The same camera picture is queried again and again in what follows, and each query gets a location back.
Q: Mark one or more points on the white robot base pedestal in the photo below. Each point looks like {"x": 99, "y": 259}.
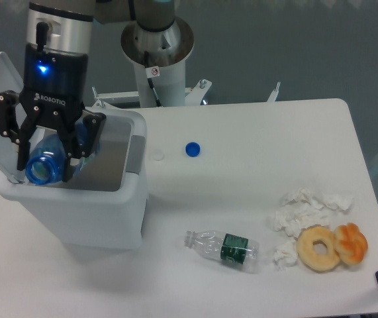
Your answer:
{"x": 159, "y": 64}

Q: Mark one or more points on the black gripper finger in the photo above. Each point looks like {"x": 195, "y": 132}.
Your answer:
{"x": 19, "y": 135}
{"x": 78, "y": 145}

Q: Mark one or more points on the white trash can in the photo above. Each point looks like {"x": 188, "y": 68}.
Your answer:
{"x": 104, "y": 205}

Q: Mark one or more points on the plain ring donut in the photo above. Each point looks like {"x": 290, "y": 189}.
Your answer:
{"x": 315, "y": 247}

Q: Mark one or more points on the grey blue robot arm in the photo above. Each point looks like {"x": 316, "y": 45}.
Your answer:
{"x": 66, "y": 25}

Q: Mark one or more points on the blue bottle cap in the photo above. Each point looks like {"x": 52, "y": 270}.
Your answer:
{"x": 192, "y": 149}

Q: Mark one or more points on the large crumpled white tissue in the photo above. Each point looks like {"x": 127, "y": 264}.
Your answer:
{"x": 302, "y": 208}

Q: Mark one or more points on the orange glazed twisted bun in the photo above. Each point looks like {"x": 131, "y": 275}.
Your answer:
{"x": 350, "y": 243}

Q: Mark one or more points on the white bottle cap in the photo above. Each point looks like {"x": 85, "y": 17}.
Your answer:
{"x": 157, "y": 155}

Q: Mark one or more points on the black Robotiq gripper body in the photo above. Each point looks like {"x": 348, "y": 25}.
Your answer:
{"x": 52, "y": 94}

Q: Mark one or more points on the blue plastic bottle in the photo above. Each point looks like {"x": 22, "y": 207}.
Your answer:
{"x": 46, "y": 162}

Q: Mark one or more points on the clear bottle green label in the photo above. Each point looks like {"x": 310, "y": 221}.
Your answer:
{"x": 230, "y": 250}

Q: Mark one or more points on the small crumpled white tissue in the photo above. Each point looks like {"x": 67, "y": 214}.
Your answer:
{"x": 285, "y": 255}

